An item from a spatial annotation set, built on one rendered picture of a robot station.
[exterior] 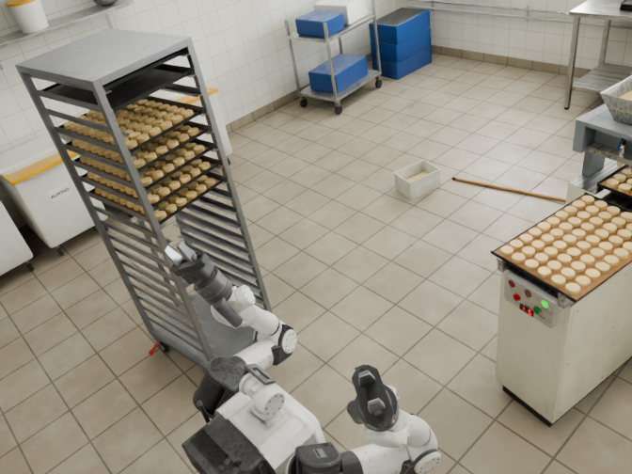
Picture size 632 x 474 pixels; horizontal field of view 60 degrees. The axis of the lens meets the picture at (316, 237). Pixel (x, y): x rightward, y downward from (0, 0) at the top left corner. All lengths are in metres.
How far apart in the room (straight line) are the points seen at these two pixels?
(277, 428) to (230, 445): 0.12
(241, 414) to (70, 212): 3.43
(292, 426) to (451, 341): 1.90
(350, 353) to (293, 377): 0.35
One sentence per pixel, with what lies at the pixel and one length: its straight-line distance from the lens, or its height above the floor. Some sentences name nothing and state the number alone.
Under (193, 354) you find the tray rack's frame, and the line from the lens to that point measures 3.27.
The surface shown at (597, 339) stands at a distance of 2.68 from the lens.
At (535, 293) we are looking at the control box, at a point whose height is 0.83.
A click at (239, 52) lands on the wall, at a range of 5.92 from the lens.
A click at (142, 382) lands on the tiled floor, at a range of 3.48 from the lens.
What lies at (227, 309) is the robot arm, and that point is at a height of 1.39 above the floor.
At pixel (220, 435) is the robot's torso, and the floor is 1.23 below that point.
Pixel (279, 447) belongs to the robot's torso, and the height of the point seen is 1.23.
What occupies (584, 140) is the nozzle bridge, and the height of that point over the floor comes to 1.08.
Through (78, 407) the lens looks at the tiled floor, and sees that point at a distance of 3.56.
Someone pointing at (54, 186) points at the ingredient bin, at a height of 0.59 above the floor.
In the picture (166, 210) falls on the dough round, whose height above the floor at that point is 1.15.
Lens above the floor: 2.41
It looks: 36 degrees down
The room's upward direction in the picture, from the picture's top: 12 degrees counter-clockwise
